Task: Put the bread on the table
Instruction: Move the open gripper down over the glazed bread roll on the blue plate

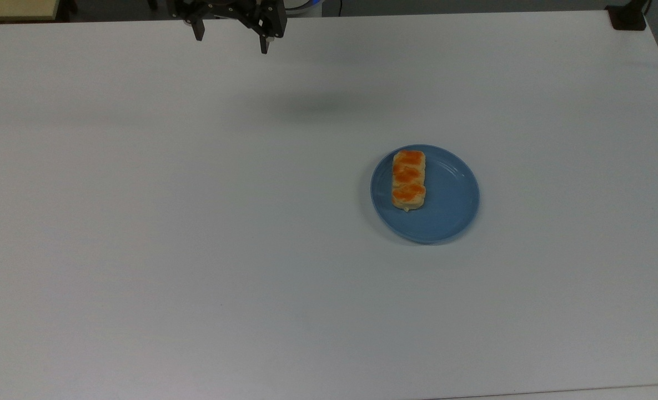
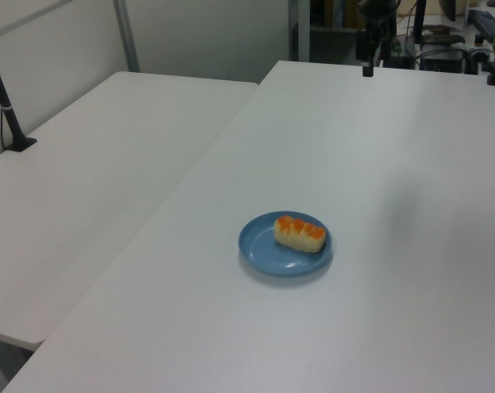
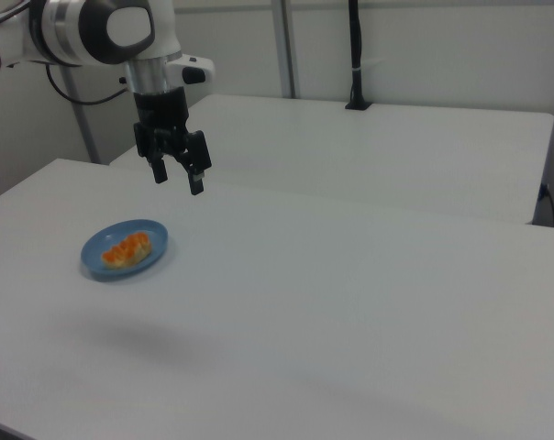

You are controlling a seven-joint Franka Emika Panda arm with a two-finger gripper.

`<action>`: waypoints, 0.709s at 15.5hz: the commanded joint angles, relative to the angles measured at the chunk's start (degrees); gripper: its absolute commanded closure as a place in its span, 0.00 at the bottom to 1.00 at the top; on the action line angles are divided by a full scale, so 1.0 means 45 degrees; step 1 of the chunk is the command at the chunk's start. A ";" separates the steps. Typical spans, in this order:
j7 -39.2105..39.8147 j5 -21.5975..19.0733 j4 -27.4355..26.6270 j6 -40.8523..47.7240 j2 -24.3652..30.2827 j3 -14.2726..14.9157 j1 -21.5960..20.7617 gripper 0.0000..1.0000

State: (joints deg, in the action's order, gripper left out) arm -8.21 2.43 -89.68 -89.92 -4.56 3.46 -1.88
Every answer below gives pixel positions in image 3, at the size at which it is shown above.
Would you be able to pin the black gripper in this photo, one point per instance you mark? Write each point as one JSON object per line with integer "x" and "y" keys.
{"x": 161, "y": 107}

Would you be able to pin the bread with orange topping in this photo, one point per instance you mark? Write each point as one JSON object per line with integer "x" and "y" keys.
{"x": 126, "y": 251}

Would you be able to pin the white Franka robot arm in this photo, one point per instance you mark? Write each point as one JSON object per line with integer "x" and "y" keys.
{"x": 66, "y": 27}

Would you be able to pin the blue round plate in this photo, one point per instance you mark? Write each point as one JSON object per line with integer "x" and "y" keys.
{"x": 96, "y": 249}

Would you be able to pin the black table clamp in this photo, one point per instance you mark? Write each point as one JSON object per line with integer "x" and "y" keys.
{"x": 357, "y": 55}

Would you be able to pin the grey aluminium frame post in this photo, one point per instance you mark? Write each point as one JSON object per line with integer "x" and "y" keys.
{"x": 85, "y": 124}
{"x": 287, "y": 46}

